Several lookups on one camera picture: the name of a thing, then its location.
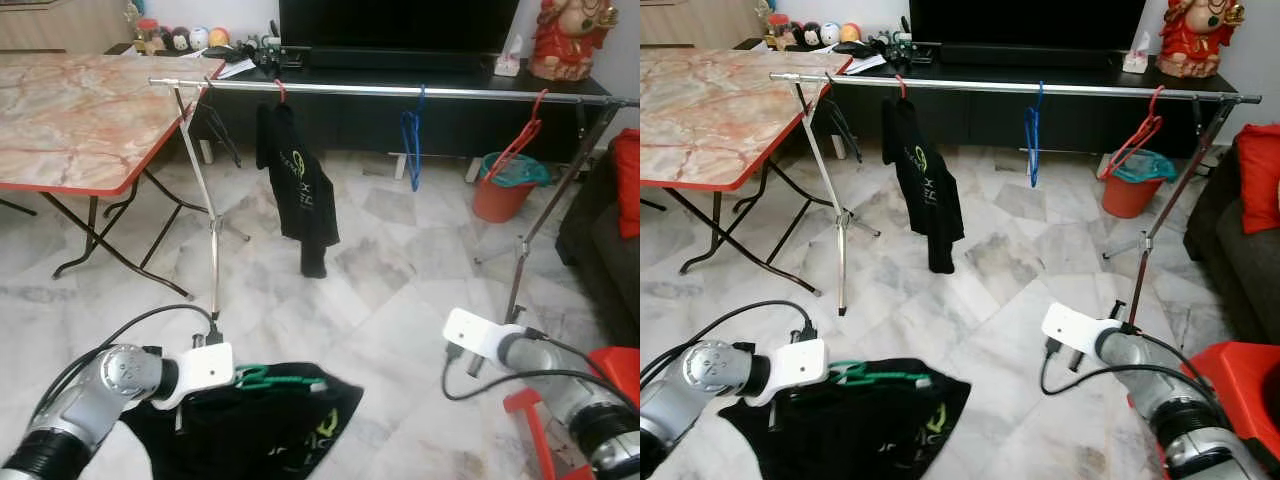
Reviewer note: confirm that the green plastic hanger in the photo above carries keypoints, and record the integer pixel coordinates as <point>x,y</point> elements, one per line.
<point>885,377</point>
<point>290,380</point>

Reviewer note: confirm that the black T-shirt green logo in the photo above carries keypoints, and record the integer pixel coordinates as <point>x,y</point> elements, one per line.
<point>300,190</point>
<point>260,435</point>
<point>860,435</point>
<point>925,185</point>

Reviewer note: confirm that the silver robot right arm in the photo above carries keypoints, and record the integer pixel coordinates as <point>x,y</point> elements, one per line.
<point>590,410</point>
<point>1180,420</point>

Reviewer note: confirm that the blue plastic hanger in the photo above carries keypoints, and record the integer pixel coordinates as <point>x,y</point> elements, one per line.
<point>412,150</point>
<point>1033,145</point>

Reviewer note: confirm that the red plastic hanger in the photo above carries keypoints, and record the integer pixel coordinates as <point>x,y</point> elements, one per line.
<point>1140,135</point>
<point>525,140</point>
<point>902,87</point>
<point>280,90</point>

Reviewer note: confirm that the red plastic stool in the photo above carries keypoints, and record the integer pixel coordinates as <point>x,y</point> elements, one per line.
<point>612,365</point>
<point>1245,375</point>

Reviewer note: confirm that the red plastic bucket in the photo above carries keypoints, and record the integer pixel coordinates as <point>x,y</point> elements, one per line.
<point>1125,198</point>
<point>497,203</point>

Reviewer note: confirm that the dark sofa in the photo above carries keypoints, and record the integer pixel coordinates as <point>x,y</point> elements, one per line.
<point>1240,270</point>
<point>600,260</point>

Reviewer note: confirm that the red sofa cushion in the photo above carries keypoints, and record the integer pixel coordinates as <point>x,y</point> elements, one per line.
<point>1260,180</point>
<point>628,185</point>

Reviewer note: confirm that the black television console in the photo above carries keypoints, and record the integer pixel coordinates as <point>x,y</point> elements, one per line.
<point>990,120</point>
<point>360,125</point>

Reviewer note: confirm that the silver clothes rack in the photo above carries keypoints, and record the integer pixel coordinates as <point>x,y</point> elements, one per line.
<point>1000,88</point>
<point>350,90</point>

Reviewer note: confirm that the black soundbar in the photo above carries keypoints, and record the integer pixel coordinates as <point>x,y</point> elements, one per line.
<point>1030,57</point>
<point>400,60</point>

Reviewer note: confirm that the white tissue pack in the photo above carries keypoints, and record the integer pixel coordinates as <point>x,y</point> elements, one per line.
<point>508,65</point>
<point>1137,62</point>

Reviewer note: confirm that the black flat television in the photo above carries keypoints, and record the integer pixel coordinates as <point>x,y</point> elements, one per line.
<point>400,25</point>
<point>1030,25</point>

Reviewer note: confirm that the small black box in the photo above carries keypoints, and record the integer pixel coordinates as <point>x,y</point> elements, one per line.
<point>922,55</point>
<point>292,58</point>

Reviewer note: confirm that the red figurine statue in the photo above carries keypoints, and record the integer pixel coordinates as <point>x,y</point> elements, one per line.
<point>1195,40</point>
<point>565,45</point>

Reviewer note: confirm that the white paper sheets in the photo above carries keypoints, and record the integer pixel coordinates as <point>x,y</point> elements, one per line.
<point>868,66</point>
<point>238,70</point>

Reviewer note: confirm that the green circuit board gadget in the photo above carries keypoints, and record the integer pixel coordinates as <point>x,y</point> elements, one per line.
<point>895,45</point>
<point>265,50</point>

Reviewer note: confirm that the marble top table red edge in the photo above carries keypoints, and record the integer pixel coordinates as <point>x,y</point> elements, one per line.
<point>90,120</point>
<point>720,115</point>

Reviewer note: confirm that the black pouch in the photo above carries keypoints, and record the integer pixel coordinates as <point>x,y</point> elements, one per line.
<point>856,50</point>
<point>225,55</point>

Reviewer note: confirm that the orange round toy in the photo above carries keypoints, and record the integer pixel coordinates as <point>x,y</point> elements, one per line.
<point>219,37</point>
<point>850,33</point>

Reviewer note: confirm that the white round toy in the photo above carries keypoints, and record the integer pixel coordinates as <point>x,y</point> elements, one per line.
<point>830,33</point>
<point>200,37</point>

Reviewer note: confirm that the black round toy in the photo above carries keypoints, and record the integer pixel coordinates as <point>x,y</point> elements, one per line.
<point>168,41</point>
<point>813,35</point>
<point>798,36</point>
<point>183,40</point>

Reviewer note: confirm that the light wooden cabinet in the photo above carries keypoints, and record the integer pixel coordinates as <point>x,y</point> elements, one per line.
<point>700,25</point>
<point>60,30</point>

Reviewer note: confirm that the clear jar red lid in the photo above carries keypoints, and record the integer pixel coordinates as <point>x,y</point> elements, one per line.
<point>148,38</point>
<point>778,32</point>

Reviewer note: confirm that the blue gold ornament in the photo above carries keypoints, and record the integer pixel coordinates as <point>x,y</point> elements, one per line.
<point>131,12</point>
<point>765,10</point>

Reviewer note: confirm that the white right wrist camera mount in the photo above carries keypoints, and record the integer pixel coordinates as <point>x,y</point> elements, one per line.
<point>480,335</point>
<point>1078,330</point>

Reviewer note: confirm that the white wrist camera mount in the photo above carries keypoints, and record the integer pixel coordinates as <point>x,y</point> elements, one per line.
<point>205,368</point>
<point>1078,330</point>
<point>480,335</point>
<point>800,363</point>

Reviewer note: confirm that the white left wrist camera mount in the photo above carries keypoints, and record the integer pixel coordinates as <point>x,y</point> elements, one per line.
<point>205,368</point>
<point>800,363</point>

